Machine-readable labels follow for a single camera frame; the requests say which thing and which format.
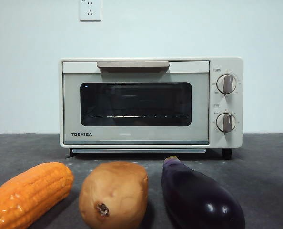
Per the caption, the brown potato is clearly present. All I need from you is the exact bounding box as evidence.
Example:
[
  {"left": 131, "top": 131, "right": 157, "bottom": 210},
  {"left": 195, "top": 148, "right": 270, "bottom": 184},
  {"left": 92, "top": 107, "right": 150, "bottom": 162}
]
[{"left": 79, "top": 161, "right": 149, "bottom": 229}]

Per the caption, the cream Toshiba toaster oven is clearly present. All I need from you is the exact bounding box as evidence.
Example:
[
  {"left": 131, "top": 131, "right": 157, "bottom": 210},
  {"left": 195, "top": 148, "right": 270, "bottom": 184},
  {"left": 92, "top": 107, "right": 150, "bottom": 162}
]
[{"left": 59, "top": 56, "right": 244, "bottom": 159}]

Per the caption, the orange corn cob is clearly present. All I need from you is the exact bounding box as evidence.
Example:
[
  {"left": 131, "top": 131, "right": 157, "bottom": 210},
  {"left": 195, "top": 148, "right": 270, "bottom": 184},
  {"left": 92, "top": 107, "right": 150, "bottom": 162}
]
[{"left": 0, "top": 162, "right": 75, "bottom": 229}]

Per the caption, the cream timer knob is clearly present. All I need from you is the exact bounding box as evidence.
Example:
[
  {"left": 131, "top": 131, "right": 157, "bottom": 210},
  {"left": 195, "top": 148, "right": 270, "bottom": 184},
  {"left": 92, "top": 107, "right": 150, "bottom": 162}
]
[{"left": 215, "top": 113, "right": 236, "bottom": 133}]

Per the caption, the metal wire oven rack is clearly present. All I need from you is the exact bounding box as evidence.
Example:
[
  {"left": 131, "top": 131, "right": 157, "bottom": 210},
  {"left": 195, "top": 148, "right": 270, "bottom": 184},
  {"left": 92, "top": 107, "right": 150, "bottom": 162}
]
[{"left": 88, "top": 115, "right": 190, "bottom": 119}]

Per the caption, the metal crumb tray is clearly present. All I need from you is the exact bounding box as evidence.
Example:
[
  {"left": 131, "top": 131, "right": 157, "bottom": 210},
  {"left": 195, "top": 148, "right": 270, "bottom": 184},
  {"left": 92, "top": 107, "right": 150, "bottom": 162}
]
[{"left": 71, "top": 149, "right": 207, "bottom": 154}]

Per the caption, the cream temperature knob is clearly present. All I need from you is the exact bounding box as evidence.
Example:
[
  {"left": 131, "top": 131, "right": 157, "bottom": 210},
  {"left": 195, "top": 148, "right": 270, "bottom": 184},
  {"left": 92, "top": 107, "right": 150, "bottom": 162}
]
[{"left": 216, "top": 74, "right": 237, "bottom": 95}]

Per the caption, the white wall socket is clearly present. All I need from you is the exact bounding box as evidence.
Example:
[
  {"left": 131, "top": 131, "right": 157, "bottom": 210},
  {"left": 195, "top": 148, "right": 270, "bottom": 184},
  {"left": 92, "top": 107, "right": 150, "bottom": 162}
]
[{"left": 79, "top": 0, "right": 101, "bottom": 22}]

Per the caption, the glass oven door with handle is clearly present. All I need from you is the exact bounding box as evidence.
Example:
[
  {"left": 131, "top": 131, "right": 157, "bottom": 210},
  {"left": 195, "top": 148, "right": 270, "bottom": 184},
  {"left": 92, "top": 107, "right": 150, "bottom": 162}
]
[{"left": 62, "top": 61, "right": 210, "bottom": 145}]

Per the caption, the dark purple eggplant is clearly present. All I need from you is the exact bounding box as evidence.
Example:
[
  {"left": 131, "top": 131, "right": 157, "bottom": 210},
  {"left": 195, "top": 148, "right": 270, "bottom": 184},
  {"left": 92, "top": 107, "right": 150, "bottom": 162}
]
[{"left": 161, "top": 155, "right": 246, "bottom": 229}]

